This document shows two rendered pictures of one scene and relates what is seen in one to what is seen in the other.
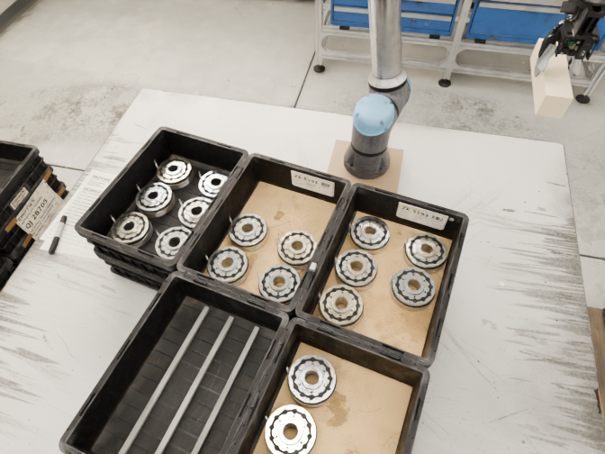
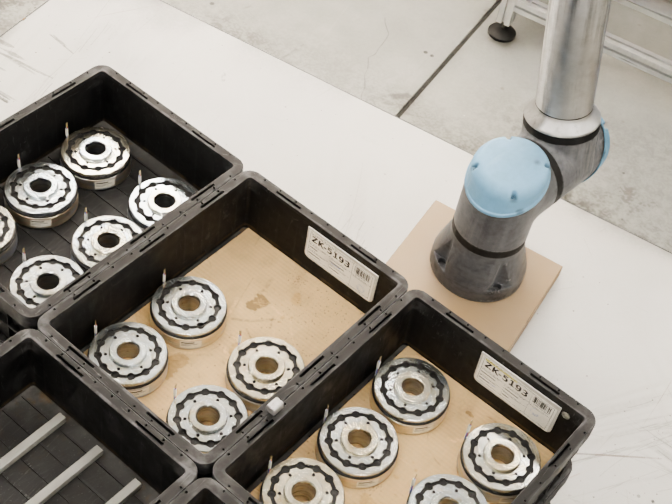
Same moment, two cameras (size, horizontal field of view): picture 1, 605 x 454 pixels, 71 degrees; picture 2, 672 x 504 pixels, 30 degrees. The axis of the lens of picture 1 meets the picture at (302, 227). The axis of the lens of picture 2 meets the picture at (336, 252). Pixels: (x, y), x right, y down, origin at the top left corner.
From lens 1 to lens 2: 0.58 m
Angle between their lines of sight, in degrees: 8
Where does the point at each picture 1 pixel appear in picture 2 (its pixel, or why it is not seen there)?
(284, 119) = (352, 125)
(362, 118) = (480, 176)
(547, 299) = not seen: outside the picture
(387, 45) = (568, 59)
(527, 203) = not seen: outside the picture
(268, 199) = (250, 266)
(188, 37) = not seen: outside the picture
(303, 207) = (309, 304)
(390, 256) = (433, 447)
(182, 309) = (17, 404)
